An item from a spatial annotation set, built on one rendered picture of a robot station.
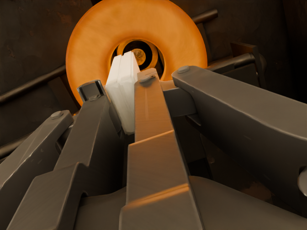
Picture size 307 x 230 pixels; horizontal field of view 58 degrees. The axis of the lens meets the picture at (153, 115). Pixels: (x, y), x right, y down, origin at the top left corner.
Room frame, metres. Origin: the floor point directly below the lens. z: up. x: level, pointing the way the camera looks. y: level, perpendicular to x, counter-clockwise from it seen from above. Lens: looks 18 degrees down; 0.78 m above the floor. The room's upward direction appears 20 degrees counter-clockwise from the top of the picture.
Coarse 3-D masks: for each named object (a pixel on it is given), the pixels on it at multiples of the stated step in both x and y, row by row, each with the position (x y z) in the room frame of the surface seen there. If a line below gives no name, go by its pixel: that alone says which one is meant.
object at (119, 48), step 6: (126, 42) 0.41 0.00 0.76; (150, 42) 0.41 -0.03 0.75; (120, 48) 0.41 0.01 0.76; (156, 48) 0.41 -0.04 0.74; (120, 54) 0.41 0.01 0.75; (156, 54) 0.41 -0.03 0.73; (156, 60) 0.41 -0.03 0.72; (150, 66) 0.41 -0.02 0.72; (156, 66) 0.41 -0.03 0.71; (162, 72) 0.41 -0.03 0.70
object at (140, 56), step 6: (132, 42) 0.41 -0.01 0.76; (138, 42) 0.40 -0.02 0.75; (144, 42) 0.41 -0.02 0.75; (126, 48) 0.40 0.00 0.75; (132, 48) 0.39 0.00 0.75; (138, 48) 0.39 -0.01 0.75; (144, 48) 0.40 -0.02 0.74; (150, 48) 0.41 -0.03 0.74; (138, 54) 0.39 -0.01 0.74; (144, 54) 0.39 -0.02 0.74; (150, 54) 0.40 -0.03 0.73; (138, 60) 0.39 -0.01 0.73; (144, 60) 0.39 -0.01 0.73; (150, 60) 0.40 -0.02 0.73; (138, 66) 0.39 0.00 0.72; (144, 66) 0.40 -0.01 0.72
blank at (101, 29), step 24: (120, 0) 0.30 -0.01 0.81; (144, 0) 0.30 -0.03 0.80; (168, 0) 0.30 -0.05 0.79; (96, 24) 0.30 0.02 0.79; (120, 24) 0.30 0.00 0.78; (144, 24) 0.30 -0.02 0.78; (168, 24) 0.30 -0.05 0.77; (192, 24) 0.29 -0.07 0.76; (72, 48) 0.31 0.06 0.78; (96, 48) 0.30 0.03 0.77; (168, 48) 0.30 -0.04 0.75; (192, 48) 0.29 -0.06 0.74; (72, 72) 0.31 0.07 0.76; (96, 72) 0.30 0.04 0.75; (168, 72) 0.30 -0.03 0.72
